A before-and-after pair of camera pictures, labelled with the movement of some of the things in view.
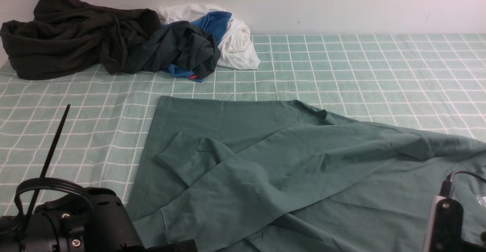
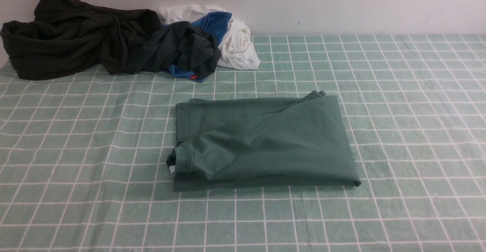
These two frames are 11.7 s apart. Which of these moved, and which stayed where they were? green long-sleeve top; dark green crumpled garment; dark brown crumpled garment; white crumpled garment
Moved: green long-sleeve top
Stayed: white crumpled garment; dark green crumpled garment; dark brown crumpled garment
